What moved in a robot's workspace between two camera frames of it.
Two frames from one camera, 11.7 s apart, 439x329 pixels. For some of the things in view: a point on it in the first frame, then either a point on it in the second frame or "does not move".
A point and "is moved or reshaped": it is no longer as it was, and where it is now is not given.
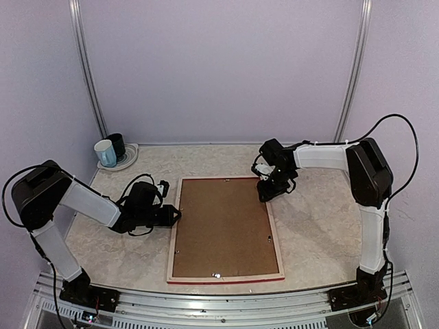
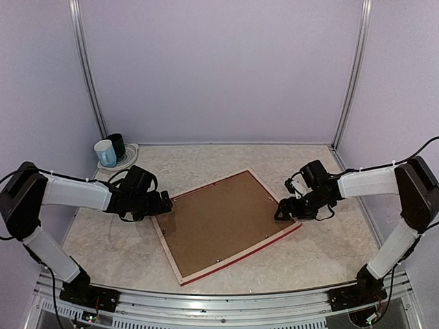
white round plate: [130, 153] does not move
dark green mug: [117, 140] does not move
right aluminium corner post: [361, 59] does not move
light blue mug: [105, 152] does not move
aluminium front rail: [396, 308] does not move
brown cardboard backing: [223, 229] is moved or reshaped
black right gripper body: [278, 184] -> [306, 210]
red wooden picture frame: [229, 278] -> [183, 281]
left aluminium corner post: [76, 11] does not move
